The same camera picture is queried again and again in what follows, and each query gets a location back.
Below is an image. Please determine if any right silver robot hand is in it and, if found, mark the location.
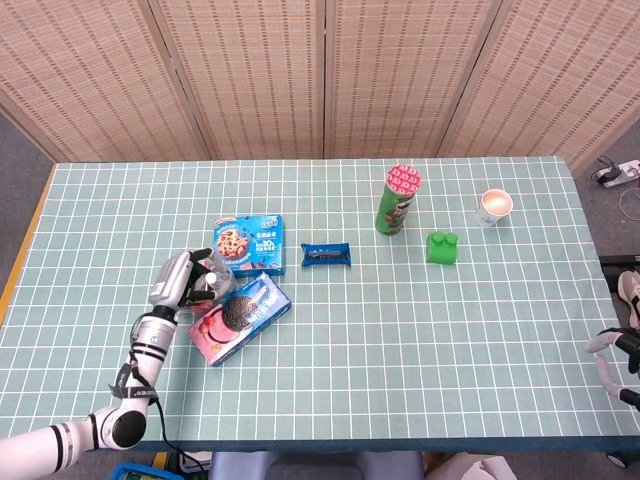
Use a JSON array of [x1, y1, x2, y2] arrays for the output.
[[585, 327, 640, 409]]

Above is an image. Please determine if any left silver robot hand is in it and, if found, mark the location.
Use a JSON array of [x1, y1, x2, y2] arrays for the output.
[[148, 247, 219, 309]]

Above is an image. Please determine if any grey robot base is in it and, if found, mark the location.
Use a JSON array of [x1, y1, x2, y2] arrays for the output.
[[208, 451, 425, 480]]

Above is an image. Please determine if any white shoe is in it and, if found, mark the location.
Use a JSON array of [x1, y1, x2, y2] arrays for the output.
[[615, 270, 640, 329]]

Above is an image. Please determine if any pink blue Oreo box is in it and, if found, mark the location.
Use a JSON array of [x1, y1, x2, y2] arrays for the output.
[[186, 272, 293, 368]]

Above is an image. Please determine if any blue chocolate chip cookie box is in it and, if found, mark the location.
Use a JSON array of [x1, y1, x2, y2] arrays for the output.
[[212, 214, 287, 277]]

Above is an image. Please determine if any blue snack packet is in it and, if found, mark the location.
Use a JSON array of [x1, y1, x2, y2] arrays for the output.
[[300, 241, 353, 269]]

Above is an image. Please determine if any white power strip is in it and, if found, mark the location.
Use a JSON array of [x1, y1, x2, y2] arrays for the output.
[[593, 155, 640, 189]]

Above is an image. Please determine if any white paper cup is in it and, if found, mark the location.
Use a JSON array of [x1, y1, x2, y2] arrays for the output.
[[475, 188, 515, 228]]

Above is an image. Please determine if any blue plastic crate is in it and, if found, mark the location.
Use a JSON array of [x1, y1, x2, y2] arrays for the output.
[[108, 461, 174, 480]]

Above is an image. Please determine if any white paper sheet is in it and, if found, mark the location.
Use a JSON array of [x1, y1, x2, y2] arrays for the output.
[[427, 455, 517, 480]]

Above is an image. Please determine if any green grid tablecloth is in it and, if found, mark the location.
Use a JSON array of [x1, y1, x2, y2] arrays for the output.
[[0, 156, 640, 454]]

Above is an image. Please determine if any green toy brick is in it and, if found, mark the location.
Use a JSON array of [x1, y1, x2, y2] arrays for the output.
[[425, 231, 461, 266]]

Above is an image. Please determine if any green Pringles can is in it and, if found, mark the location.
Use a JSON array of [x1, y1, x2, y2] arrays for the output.
[[374, 163, 422, 237]]

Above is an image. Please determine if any bamboo folding screen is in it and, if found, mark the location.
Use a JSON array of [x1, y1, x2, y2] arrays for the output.
[[0, 0, 640, 170]]

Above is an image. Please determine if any thin white cable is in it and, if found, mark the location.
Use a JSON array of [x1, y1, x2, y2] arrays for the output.
[[617, 185, 640, 222]]

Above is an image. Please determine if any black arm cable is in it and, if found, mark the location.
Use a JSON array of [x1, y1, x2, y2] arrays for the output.
[[148, 392, 212, 472]]

